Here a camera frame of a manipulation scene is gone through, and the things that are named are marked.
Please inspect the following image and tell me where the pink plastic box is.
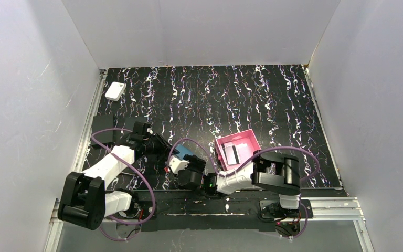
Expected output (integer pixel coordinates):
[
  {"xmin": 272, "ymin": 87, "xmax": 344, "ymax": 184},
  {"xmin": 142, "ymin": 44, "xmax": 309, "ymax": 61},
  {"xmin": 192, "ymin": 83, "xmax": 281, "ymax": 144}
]
[{"xmin": 215, "ymin": 129, "xmax": 262, "ymax": 171}]

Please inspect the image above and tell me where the blue card holder wallet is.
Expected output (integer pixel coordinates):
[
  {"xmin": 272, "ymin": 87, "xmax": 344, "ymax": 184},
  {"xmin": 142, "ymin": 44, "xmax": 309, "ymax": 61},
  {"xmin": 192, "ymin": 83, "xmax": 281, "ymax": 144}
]
[{"xmin": 173, "ymin": 144, "xmax": 194, "ymax": 160}]

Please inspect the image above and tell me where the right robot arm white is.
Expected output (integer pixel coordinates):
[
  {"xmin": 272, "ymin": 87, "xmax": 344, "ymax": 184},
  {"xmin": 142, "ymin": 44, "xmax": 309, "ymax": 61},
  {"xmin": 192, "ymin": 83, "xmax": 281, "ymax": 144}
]
[{"xmin": 168, "ymin": 152, "xmax": 301, "ymax": 210}]

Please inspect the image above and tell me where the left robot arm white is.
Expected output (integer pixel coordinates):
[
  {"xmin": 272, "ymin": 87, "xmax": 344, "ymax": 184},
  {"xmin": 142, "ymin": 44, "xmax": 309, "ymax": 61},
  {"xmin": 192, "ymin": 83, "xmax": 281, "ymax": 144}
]
[{"xmin": 57, "ymin": 121, "xmax": 171, "ymax": 230}]

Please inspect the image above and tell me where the credit card in pink box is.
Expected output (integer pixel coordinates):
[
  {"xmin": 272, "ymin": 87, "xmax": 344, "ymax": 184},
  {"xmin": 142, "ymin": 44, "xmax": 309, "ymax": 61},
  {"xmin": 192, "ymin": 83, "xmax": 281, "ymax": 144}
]
[{"xmin": 221, "ymin": 143, "xmax": 240, "ymax": 166}]

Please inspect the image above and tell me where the black box near left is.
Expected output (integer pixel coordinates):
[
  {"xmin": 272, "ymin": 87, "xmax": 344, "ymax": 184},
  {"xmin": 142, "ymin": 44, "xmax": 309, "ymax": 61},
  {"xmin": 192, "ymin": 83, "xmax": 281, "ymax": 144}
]
[{"xmin": 123, "ymin": 117, "xmax": 147, "ymax": 130}]

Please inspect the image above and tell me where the white small device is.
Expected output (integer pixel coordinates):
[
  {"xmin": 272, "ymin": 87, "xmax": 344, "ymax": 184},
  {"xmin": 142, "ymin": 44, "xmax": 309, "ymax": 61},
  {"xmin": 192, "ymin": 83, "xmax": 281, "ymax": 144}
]
[{"xmin": 104, "ymin": 81, "xmax": 126, "ymax": 101}]

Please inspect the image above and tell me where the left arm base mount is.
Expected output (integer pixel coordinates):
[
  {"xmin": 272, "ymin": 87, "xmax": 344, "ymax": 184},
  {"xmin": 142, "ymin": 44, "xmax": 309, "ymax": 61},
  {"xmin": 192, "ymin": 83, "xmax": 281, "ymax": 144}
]
[{"xmin": 116, "ymin": 201, "xmax": 152, "ymax": 239}]

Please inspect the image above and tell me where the aluminium frame rail left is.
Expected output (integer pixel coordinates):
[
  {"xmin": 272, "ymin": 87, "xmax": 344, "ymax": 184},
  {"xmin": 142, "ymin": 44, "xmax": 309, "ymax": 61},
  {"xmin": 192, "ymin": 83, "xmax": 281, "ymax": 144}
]
[{"xmin": 63, "ymin": 69, "xmax": 107, "ymax": 199}]

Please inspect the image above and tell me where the aluminium frame rail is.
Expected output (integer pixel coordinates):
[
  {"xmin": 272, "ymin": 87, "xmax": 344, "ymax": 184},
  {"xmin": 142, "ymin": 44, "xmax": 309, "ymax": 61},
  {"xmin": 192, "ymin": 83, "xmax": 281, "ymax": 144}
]
[
  {"xmin": 63, "ymin": 69, "xmax": 107, "ymax": 199},
  {"xmin": 44, "ymin": 197, "xmax": 374, "ymax": 251}
]

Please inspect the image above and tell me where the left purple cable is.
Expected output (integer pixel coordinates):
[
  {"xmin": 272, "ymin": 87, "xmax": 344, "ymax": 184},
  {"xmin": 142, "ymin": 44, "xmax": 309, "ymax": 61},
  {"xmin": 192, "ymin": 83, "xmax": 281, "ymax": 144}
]
[{"xmin": 90, "ymin": 128, "xmax": 157, "ymax": 243}]

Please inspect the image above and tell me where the purple cable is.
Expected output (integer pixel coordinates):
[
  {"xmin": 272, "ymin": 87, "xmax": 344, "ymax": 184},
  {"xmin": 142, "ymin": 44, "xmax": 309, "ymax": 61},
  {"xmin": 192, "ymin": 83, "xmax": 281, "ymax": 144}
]
[
  {"xmin": 90, "ymin": 128, "xmax": 157, "ymax": 243},
  {"xmin": 166, "ymin": 138, "xmax": 321, "ymax": 238}
]

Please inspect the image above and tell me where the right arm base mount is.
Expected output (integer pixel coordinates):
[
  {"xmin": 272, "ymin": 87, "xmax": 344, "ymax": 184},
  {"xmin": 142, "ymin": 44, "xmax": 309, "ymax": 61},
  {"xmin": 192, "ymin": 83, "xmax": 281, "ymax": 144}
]
[{"xmin": 257, "ymin": 199, "xmax": 314, "ymax": 239}]

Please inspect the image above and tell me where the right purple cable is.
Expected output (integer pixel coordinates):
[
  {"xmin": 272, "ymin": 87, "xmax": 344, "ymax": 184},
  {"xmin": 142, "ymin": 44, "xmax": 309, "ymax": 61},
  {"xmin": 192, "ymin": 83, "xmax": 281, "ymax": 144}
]
[{"xmin": 166, "ymin": 138, "xmax": 321, "ymax": 238}]

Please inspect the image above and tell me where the aluminium frame rail front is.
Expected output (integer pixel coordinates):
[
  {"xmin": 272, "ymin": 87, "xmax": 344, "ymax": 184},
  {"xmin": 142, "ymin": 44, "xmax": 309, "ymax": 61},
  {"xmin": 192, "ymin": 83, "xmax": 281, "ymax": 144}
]
[{"xmin": 44, "ymin": 197, "xmax": 374, "ymax": 251}]

